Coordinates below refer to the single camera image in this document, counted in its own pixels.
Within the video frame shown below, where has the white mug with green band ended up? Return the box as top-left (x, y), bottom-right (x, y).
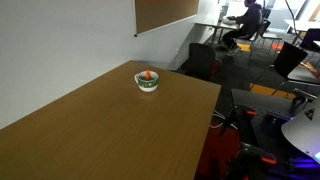
top-left (134, 70), bottom-right (160, 93)

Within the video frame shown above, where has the black office chair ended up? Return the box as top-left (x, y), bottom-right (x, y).
top-left (181, 42), bottom-right (221, 82)

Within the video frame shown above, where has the light office desk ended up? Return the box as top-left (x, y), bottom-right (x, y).
top-left (194, 18), bottom-right (241, 48)

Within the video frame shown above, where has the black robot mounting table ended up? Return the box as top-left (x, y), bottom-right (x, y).
top-left (230, 88), bottom-right (320, 180)

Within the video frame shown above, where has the seated person in dark clothes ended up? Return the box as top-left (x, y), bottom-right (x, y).
top-left (222, 0), bottom-right (264, 51)

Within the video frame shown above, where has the chair under seated person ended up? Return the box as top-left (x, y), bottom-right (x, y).
top-left (248, 19), bottom-right (283, 56)

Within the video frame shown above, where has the black chair with thin legs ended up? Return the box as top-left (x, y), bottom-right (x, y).
top-left (250, 41), bottom-right (309, 96)

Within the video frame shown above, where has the grey round table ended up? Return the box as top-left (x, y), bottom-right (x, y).
top-left (287, 64), bottom-right (320, 85)

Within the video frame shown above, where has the white table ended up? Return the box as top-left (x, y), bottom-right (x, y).
top-left (284, 18), bottom-right (320, 44)

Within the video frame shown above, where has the dark blue chair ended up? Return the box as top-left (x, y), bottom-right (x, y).
top-left (299, 28), bottom-right (320, 53)

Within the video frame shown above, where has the white cable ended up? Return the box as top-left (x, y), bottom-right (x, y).
top-left (209, 111), bottom-right (239, 130)

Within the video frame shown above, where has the cork board with white frame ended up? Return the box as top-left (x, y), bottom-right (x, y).
top-left (133, 0), bottom-right (200, 37)

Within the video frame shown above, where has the black clamp with orange handle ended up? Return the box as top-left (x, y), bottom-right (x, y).
top-left (233, 143), bottom-right (278, 180)
top-left (219, 105), bottom-right (258, 136)

